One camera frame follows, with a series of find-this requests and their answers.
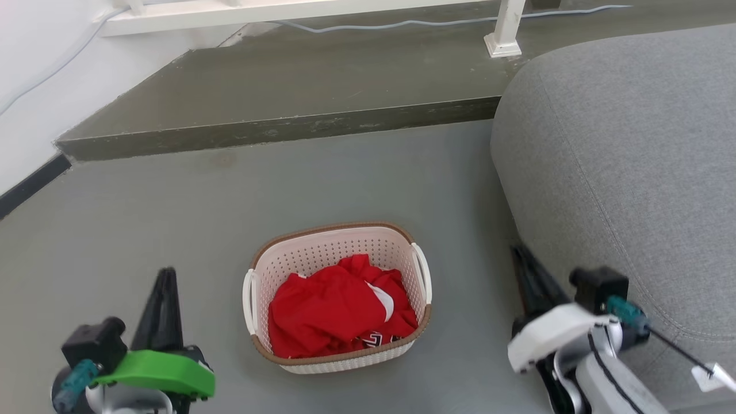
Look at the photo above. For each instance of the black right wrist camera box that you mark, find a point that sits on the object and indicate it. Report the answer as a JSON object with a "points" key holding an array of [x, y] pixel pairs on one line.
{"points": [[595, 287]]}

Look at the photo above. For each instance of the raised concrete floor step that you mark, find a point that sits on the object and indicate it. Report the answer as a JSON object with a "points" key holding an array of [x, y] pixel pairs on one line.
{"points": [[287, 86]]}

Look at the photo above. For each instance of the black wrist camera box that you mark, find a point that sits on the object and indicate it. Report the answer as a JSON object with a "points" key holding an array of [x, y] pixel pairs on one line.
{"points": [[595, 287], [92, 342]]}

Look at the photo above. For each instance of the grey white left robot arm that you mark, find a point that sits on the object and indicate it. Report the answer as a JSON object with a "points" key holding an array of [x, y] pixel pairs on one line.
{"points": [[126, 402]]}

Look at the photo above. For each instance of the red crumpled garment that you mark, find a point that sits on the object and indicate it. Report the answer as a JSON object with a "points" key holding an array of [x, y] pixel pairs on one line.
{"points": [[328, 310]]}

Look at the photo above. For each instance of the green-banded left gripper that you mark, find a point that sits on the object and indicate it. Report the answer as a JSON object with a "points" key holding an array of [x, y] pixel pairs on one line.
{"points": [[161, 368]]}

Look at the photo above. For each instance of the white perforated plastic laundry basket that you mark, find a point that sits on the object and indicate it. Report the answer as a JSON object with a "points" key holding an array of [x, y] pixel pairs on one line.
{"points": [[322, 247]]}

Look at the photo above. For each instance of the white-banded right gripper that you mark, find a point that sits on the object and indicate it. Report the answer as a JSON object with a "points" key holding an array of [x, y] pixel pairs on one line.
{"points": [[552, 333]]}

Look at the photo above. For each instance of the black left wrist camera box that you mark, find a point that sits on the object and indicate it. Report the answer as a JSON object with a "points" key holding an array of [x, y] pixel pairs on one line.
{"points": [[92, 342]]}

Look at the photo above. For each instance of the black wall baseboard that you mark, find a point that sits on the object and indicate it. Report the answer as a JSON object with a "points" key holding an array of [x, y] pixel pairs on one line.
{"points": [[31, 184]]}

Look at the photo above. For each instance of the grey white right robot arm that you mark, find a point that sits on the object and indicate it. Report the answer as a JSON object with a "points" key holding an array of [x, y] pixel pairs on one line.
{"points": [[609, 385]]}

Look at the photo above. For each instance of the white metal railing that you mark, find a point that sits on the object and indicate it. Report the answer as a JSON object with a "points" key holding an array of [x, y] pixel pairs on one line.
{"points": [[287, 10]]}

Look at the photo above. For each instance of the grey fabric sofa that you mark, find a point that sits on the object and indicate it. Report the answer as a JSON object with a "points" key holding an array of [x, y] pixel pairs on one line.
{"points": [[621, 161]]}

